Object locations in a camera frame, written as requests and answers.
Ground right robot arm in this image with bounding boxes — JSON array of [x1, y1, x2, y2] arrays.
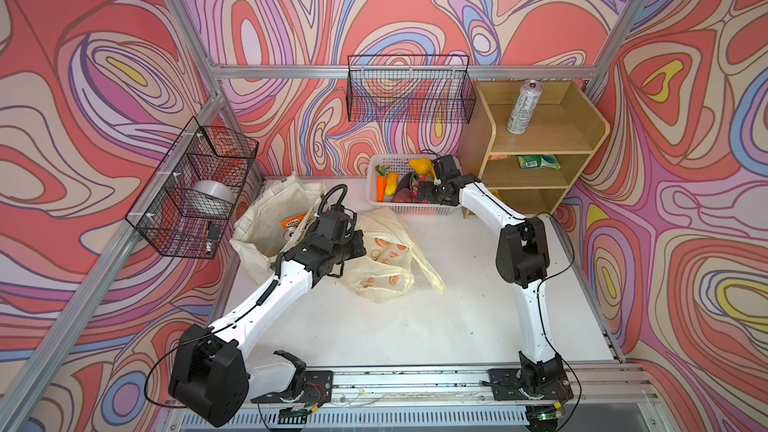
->
[[416, 155, 573, 403]]

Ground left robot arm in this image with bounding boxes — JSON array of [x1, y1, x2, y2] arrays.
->
[[168, 204, 366, 427]]

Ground toy carrot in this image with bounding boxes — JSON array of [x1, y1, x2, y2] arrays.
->
[[375, 165, 389, 202]]

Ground toy dark red fruit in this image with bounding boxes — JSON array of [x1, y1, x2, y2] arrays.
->
[[392, 187, 414, 203]]

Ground white perforated plastic basket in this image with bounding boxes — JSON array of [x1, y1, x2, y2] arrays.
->
[[367, 152, 459, 216]]

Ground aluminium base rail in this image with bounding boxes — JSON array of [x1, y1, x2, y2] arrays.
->
[[149, 362, 667, 432]]

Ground black wire basket back wall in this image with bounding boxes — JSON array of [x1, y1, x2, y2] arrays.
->
[[346, 52, 476, 124]]

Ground wooden shelf unit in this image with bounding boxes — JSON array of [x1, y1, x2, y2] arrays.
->
[[456, 81, 610, 215]]

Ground green snack packet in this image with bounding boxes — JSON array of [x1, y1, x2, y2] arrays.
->
[[517, 155, 561, 170]]

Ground toy yellow corn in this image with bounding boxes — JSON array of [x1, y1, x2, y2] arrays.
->
[[384, 172, 399, 197]]

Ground toy purple eggplant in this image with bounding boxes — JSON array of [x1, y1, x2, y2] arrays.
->
[[396, 172, 413, 192]]

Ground silver drink can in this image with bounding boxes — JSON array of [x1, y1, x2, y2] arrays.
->
[[283, 227, 298, 241], [506, 80, 543, 134]]

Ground orange Fox's candy bag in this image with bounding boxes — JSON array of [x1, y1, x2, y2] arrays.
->
[[280, 213, 306, 230]]

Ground white tape roll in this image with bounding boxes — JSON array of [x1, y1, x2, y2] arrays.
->
[[188, 180, 235, 218]]

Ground black wire basket wall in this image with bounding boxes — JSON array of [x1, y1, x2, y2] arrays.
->
[[125, 118, 259, 260], [346, 52, 476, 124]]

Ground black wire basket left wall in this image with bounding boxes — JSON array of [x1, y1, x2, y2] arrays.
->
[[125, 118, 259, 260]]

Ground cream plastic grocery bag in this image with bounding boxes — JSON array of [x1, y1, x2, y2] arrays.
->
[[341, 208, 446, 303]]

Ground leaf print canvas tote bag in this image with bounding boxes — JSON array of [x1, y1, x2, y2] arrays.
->
[[230, 174, 325, 285]]

